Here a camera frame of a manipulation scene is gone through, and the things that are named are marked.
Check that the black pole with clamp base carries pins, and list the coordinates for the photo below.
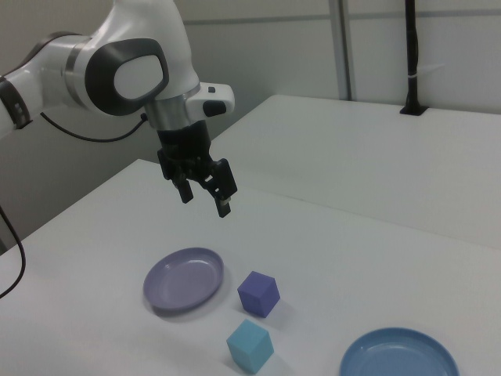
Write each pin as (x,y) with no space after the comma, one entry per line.
(413,58)

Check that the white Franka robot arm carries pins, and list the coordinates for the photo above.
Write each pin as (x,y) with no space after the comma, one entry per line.
(98,43)

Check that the blue plate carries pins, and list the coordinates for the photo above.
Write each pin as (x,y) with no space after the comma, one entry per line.
(399,356)

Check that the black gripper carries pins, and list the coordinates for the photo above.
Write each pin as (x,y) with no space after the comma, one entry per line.
(184,149)

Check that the purple cube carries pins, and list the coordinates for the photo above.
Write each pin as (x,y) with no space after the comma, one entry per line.
(258,293)

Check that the purple plate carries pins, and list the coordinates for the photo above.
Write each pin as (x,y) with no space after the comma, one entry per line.
(184,280)

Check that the teal cube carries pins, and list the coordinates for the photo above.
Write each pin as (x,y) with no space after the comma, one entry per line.
(250,346)

